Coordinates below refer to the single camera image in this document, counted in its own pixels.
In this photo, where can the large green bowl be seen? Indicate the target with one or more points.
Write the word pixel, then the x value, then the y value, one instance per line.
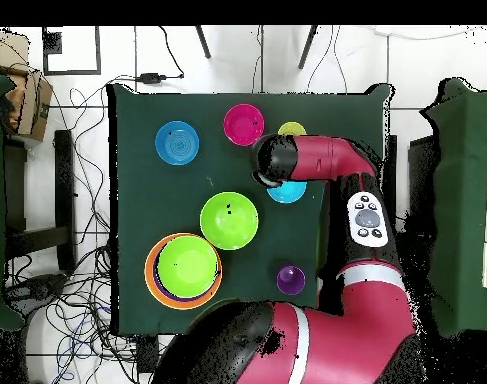
pixel 187 266
pixel 229 222

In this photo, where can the small light blue bowl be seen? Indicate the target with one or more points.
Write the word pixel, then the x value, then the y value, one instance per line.
pixel 289 192

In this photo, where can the purple cup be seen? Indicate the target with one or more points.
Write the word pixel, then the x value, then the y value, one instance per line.
pixel 291 280

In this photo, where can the purple bowl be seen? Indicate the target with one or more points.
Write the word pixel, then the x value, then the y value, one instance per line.
pixel 157 282

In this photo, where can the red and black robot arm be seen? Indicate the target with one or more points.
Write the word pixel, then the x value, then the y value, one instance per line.
pixel 347 332

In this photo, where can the dark green tablecloth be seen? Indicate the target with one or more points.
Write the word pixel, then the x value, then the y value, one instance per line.
pixel 167 200

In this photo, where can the red bowl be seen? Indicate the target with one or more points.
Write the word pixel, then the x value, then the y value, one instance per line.
pixel 244 124

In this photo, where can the blue bowl with ribbed bottom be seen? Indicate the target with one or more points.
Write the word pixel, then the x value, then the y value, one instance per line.
pixel 177 143

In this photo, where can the yellow ribbed cup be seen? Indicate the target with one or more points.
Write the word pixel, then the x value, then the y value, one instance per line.
pixel 292 128

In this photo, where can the large orange bowl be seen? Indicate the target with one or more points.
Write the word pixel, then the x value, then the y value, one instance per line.
pixel 151 288

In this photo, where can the black power adapter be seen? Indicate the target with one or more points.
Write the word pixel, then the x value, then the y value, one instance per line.
pixel 152 78

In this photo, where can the black stand leg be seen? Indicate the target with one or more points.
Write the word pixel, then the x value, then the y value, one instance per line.
pixel 308 46
pixel 203 42

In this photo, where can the black bench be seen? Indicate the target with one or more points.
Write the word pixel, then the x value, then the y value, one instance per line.
pixel 65 192

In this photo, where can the black base with knob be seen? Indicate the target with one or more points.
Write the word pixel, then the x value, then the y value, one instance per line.
pixel 39 286

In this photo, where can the cardboard box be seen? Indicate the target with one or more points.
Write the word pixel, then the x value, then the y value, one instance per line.
pixel 31 104

